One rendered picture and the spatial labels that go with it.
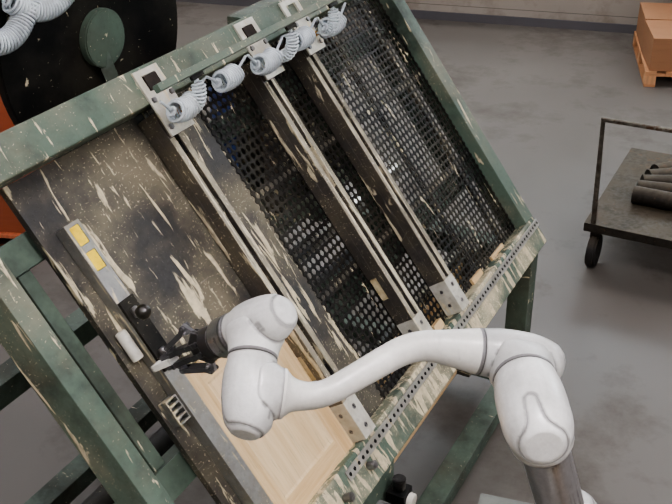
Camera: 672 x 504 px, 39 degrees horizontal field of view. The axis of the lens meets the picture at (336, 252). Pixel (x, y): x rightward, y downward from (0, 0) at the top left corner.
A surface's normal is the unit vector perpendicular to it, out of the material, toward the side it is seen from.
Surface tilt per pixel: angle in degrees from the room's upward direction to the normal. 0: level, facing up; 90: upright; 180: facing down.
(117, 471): 90
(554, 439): 89
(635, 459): 0
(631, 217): 0
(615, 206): 0
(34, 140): 54
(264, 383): 38
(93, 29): 90
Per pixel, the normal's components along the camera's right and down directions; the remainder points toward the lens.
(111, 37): 0.88, 0.22
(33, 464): -0.02, -0.87
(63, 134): 0.70, -0.33
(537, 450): 0.00, 0.44
